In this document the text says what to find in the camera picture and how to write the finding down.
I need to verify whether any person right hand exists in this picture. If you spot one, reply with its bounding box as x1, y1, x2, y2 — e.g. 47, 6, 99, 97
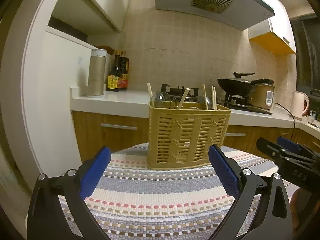
290, 186, 319, 240

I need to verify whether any golden rice cooker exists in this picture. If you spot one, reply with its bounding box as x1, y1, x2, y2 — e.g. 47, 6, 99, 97
248, 79, 275, 110

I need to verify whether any black wok with lid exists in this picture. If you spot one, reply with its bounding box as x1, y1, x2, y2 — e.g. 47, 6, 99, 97
216, 71, 275, 95

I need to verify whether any striped woven table mat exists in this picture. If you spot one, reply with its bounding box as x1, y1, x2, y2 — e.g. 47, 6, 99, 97
58, 142, 299, 240

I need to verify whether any yellow plastic utensil basket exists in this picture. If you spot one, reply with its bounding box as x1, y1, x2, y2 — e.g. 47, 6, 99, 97
147, 102, 231, 170

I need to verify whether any wooden base cabinet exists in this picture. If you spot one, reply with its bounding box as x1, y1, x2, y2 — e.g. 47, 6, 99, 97
71, 110, 320, 163

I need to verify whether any black gas stove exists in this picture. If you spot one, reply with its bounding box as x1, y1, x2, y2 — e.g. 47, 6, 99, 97
159, 83, 273, 116

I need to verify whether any white range hood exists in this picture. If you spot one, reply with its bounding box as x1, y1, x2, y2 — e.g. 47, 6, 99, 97
155, 0, 274, 30

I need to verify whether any dark soy sauce bottle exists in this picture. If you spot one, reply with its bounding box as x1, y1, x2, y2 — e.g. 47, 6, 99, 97
106, 50, 121, 92

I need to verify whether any steel thermos flask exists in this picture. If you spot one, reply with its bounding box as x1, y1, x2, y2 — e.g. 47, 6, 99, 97
87, 49, 107, 98

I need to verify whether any red label sauce bottle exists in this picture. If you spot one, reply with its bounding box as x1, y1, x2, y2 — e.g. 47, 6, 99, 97
119, 50, 130, 90

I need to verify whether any white upper cabinet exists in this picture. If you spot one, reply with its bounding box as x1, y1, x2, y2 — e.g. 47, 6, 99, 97
52, 0, 129, 36

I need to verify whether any black power cable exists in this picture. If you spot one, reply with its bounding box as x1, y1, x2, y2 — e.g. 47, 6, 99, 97
272, 101, 297, 140

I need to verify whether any yellow wall cabinet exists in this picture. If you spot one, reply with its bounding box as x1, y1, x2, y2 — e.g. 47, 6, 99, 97
248, 0, 296, 55

